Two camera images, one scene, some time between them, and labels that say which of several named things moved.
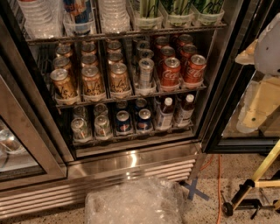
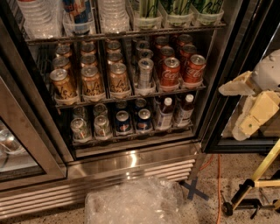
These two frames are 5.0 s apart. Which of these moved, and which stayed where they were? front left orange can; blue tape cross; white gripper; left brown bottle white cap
Moved: white gripper
Stayed: left brown bottle white cap; front left orange can; blue tape cross
